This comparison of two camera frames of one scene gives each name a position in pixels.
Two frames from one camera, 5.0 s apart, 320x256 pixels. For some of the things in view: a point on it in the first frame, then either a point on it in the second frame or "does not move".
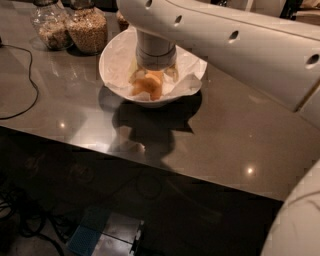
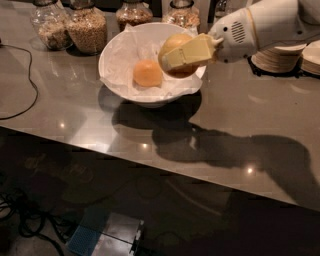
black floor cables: [15, 205] does not move
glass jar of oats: [49, 21] does not move
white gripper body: [156, 61] to [233, 38]
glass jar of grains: [86, 28] does not move
